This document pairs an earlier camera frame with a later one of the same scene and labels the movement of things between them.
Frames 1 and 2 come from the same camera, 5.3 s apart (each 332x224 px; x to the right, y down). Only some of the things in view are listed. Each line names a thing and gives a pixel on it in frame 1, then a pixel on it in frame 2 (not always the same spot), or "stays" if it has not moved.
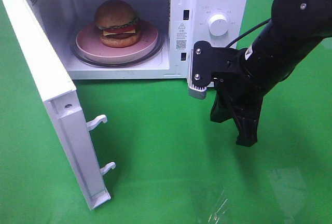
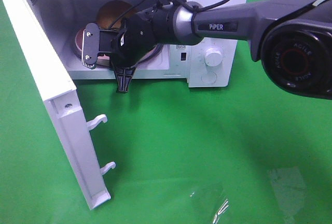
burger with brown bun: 118,20 stays
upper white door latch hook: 92,124 stays
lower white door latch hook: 104,170 stays
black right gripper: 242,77 → 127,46
